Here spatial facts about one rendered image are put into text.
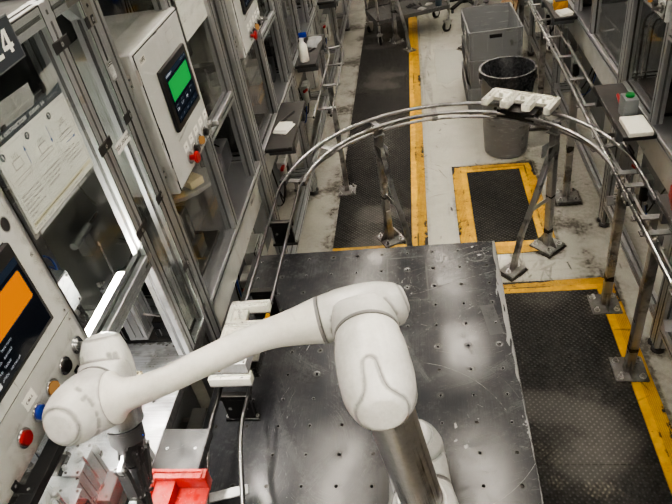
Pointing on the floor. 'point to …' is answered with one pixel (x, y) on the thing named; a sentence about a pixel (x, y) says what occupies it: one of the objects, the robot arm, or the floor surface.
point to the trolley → (403, 14)
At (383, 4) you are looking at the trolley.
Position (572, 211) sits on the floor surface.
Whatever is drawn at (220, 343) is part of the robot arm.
